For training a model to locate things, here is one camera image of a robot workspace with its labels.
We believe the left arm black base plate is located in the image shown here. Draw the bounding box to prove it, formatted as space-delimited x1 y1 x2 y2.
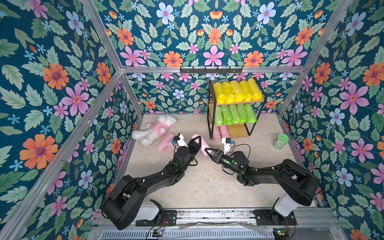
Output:
134 200 178 227

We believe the green trash bag roll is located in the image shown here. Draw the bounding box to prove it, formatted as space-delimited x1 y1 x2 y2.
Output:
237 104 248 124
229 105 241 124
245 104 257 124
221 105 234 125
215 106 224 127

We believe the yellow trash bag roll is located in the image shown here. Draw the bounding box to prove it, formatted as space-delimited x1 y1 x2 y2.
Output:
230 81 245 102
213 82 227 104
222 82 236 104
248 79 263 101
239 80 254 102

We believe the pink trash bag roll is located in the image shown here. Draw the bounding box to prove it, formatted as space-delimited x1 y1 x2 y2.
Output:
220 125 231 138
157 133 175 152
213 126 222 141
193 134 210 157

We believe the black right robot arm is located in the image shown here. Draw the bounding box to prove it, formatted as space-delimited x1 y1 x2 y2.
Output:
205 148 320 217

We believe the white pink plush toy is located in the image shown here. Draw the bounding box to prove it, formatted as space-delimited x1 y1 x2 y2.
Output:
132 115 177 147

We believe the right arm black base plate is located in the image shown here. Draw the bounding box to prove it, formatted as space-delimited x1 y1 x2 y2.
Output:
252 209 297 227

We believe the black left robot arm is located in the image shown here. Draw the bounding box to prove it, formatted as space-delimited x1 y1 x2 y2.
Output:
101 136 202 230

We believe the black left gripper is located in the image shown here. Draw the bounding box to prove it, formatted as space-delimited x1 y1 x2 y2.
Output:
179 136 200 172

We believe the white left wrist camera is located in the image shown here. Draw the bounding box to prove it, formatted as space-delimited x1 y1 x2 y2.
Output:
173 133 188 148

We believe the black wall hook rail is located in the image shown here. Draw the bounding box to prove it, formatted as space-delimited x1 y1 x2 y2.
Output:
179 67 243 75

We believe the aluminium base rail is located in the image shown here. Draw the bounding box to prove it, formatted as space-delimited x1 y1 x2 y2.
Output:
88 207 348 240

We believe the wooden shelf with black frame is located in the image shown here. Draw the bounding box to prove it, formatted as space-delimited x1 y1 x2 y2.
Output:
207 79 267 140

